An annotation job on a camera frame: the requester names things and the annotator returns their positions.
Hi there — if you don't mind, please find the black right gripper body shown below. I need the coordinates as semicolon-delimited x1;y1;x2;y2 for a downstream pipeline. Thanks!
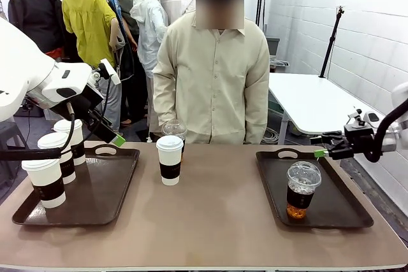
343;124;383;162

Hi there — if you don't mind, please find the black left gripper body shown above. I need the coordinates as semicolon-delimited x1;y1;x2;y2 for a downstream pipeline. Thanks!
52;85;112;138

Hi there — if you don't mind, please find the white paper coffee cup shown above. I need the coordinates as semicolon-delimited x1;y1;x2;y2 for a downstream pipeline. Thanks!
156;134;184;187
21;158;67;210
53;118;87;167
37;132;77;185

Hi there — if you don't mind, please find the clear iced coffee cup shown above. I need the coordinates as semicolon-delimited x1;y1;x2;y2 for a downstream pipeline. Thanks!
286;161;323;220

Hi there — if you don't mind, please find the person's right forearm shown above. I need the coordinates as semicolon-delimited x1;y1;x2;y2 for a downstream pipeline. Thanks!
152;71;177;133

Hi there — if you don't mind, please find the person's left forearm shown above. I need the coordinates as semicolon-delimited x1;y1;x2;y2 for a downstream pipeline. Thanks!
244;87;270;145

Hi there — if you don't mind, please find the dark brown plastic tray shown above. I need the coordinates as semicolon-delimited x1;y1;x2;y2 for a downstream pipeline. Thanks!
11;143;141;227
255;148;374;230

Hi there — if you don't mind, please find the large white table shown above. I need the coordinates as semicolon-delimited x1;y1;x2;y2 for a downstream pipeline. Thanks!
267;72;388;145

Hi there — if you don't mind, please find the clear plastic dome-lid cup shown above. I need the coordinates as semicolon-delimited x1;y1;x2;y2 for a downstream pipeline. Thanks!
161;119;188;163

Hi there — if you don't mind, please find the black tripod stand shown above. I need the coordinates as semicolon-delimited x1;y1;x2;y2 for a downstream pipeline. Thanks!
318;6;346;79

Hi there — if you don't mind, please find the grey storage bin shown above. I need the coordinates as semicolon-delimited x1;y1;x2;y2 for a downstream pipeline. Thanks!
266;36;281;69

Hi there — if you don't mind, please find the person in beige shirt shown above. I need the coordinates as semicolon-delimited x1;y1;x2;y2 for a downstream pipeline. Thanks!
152;0;271;145

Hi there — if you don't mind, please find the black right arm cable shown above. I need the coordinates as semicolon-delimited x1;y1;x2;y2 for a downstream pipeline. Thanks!
366;97;408;164

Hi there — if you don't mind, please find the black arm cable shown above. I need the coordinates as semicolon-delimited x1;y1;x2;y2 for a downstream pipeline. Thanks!
366;97;408;164
0;76;112;162

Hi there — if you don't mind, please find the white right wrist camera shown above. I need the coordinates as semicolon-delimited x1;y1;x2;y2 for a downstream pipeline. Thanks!
344;108;385;129

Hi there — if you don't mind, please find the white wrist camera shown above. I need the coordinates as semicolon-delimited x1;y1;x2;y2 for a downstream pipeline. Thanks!
344;108;385;129
97;58;122;86

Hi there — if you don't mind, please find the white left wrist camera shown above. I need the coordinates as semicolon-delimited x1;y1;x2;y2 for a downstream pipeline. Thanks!
97;58;122;86

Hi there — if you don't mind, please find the coiled white cable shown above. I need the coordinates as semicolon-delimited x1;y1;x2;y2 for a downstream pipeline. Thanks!
261;127;281;145

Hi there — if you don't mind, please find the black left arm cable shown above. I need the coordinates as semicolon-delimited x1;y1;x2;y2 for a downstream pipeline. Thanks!
0;76;112;162

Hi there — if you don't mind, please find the grey wire tray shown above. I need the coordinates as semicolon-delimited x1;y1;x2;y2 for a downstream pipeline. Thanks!
269;58;290;71

